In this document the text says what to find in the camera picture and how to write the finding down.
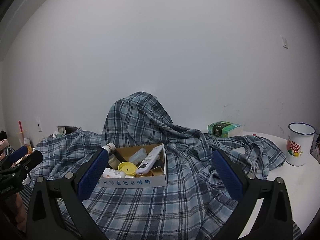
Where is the enamel mug floral print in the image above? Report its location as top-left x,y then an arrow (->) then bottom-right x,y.
286,122 -> 316,166

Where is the black square frame case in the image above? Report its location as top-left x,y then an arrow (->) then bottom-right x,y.
108,150 -> 127,170

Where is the translucent grey plastic box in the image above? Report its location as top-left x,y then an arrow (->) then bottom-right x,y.
129,148 -> 148,165

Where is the plastic drink cup red straw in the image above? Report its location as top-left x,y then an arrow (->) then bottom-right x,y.
17,120 -> 32,154

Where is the white AUX remote control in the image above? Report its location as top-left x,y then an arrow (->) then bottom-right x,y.
136,145 -> 163,176

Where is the cardboard yogurt box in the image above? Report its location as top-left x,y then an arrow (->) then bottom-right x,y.
97,144 -> 167,189

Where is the small black mirrored cube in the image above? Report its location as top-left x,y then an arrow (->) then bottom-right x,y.
151,166 -> 165,176

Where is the person left hand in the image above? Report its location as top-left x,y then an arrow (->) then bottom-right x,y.
15,193 -> 27,232

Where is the white pill bottle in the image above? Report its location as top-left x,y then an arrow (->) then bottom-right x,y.
101,142 -> 116,154

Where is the green tissue pack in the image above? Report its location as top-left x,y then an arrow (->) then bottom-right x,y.
207,121 -> 243,138

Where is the white bottle orange label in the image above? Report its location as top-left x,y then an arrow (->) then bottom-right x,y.
102,168 -> 126,179

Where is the wall outlet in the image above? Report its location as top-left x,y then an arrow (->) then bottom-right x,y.
36,116 -> 43,132

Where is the blue plaid blanket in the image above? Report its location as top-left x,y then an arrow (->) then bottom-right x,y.
30,92 -> 286,239

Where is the grey bag behind blanket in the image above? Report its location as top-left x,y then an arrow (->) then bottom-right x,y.
49,126 -> 78,138

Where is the yellow round lid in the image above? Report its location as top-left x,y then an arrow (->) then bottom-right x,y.
118,161 -> 137,177

